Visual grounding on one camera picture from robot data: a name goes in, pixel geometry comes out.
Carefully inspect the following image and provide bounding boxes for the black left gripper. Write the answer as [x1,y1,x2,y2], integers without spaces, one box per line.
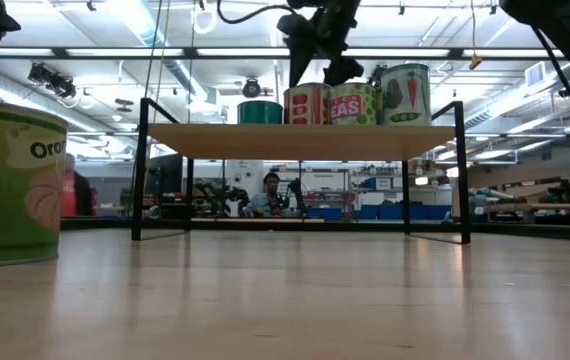
[276,0,365,90]

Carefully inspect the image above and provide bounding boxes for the red white tomato can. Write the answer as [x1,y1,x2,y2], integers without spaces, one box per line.
[283,82,333,126]

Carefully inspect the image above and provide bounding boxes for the green dotted Peas can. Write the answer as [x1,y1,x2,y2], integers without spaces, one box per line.
[328,82,381,127]

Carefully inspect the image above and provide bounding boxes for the short teal can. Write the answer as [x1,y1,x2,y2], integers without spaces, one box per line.
[237,100,285,126]

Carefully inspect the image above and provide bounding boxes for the white mixed vegetables can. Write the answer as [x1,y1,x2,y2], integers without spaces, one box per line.
[380,62,433,127]

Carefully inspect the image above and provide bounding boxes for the green Oranges label can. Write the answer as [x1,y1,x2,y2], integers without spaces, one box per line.
[0,99,70,268]

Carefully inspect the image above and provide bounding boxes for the wooden shelf black legs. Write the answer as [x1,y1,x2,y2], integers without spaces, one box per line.
[131,97,472,246]

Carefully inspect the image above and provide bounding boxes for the round black ceiling reel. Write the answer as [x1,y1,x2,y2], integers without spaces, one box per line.
[241,77,263,99]

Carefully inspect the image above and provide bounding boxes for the metal shelving rack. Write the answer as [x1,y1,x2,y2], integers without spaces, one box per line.
[269,166,406,222]

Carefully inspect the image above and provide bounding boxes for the black overhead crossbar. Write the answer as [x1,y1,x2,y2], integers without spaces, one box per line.
[0,45,566,62]

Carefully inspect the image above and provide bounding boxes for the white cabinet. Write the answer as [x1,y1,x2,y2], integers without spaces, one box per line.
[224,159,267,219]

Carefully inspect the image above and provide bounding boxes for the seated person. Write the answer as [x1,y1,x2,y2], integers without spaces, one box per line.
[247,171,287,219]

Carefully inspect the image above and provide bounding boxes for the blue storage bin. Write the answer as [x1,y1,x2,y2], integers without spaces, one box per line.
[307,207,345,221]
[358,203,404,222]
[409,203,454,222]

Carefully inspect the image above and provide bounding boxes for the black monitor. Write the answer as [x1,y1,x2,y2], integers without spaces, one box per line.
[144,153,185,197]

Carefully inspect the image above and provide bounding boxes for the white teal roll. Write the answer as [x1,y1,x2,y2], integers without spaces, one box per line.
[469,187,508,203]

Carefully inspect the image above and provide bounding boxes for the white air vent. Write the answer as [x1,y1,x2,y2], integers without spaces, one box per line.
[524,60,548,89]

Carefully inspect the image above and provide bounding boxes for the wooden workbench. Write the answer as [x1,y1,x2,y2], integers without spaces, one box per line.
[469,199,570,226]

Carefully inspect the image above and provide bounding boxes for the black ceiling spotlight cluster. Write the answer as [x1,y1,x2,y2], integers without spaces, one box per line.
[27,62,78,101]

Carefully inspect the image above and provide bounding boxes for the standing person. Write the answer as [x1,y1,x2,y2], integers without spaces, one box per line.
[59,152,95,218]

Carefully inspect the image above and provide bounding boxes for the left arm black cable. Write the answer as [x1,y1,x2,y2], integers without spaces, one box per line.
[215,0,292,26]

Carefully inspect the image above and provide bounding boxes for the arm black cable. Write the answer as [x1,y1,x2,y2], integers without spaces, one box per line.
[215,0,292,26]
[531,24,570,152]

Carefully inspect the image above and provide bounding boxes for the white ring lamp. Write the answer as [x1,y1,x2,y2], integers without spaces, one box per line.
[192,5,220,37]

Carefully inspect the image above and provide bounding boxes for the yellow hanging cord connector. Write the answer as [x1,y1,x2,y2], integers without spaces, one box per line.
[468,0,484,72]

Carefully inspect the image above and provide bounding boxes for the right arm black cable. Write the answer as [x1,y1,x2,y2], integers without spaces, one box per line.
[531,24,570,152]

